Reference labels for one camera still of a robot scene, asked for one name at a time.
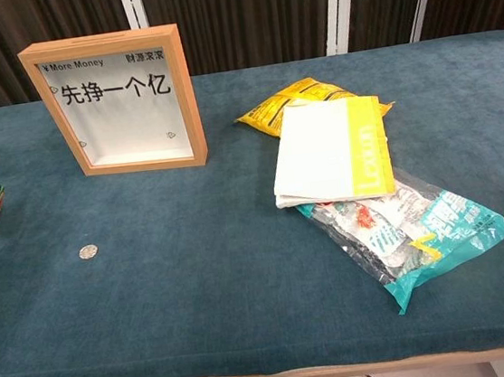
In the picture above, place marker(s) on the teal clear snack bag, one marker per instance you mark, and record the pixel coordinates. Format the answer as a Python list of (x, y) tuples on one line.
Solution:
[(444, 239)]

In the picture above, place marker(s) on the yellow snack bag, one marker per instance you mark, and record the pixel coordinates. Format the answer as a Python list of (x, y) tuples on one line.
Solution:
[(266, 111)]

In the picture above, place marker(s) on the white yellow paper pack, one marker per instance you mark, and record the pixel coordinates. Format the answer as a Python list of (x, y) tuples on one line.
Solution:
[(321, 153)]

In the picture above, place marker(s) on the wooden frame money box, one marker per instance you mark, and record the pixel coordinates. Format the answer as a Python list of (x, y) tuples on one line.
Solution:
[(135, 120)]

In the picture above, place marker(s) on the blue velvet table cloth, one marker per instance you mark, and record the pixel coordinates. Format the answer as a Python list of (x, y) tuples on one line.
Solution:
[(200, 294)]

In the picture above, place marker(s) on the silver coin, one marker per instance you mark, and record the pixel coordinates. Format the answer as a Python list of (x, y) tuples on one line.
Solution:
[(88, 251)]

